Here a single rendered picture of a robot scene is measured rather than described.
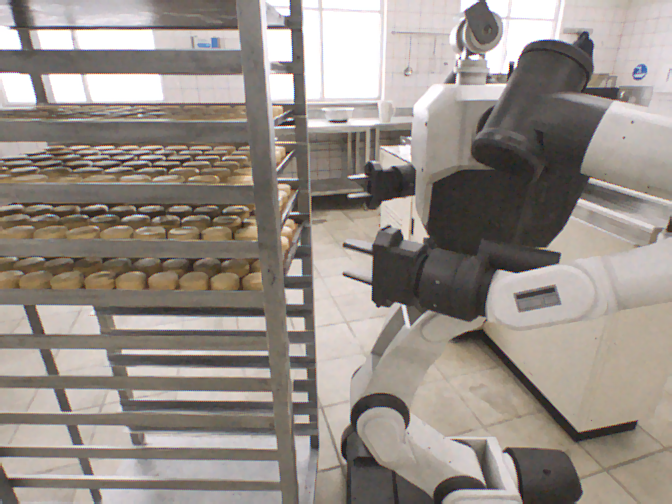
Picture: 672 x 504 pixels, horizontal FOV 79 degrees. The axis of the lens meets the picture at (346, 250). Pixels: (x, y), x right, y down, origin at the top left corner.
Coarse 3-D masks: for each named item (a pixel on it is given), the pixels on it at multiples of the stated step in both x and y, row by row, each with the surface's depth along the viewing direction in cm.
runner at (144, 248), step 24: (0, 240) 64; (24, 240) 64; (48, 240) 64; (72, 240) 64; (96, 240) 64; (120, 240) 64; (144, 240) 64; (168, 240) 64; (192, 240) 64; (216, 240) 64; (240, 240) 64
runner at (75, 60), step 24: (72, 48) 53; (96, 48) 53; (120, 48) 53; (144, 48) 53; (168, 48) 53; (192, 48) 53; (216, 48) 53; (0, 72) 55; (24, 72) 55; (48, 72) 55; (72, 72) 55; (96, 72) 55; (120, 72) 54; (144, 72) 54; (168, 72) 54; (192, 72) 54; (216, 72) 54; (240, 72) 54
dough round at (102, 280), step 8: (104, 272) 75; (112, 272) 75; (88, 280) 72; (96, 280) 72; (104, 280) 72; (112, 280) 73; (88, 288) 71; (96, 288) 71; (104, 288) 72; (112, 288) 73
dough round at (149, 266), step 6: (150, 258) 80; (138, 264) 78; (144, 264) 78; (150, 264) 78; (156, 264) 78; (138, 270) 76; (144, 270) 76; (150, 270) 77; (156, 270) 78; (150, 276) 78
